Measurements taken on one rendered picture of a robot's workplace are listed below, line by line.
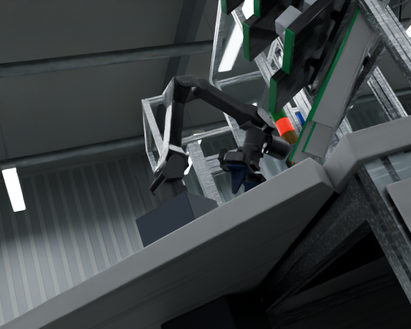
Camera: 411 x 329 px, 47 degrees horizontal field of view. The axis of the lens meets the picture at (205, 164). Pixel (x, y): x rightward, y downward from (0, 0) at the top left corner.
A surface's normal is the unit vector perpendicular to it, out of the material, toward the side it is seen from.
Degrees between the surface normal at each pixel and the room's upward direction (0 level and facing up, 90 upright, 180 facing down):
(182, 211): 90
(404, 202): 90
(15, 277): 90
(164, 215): 90
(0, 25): 180
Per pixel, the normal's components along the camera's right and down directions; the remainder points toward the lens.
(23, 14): 0.33, 0.85
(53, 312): -0.49, -0.20
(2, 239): 0.22, -0.48
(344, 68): -0.10, -0.39
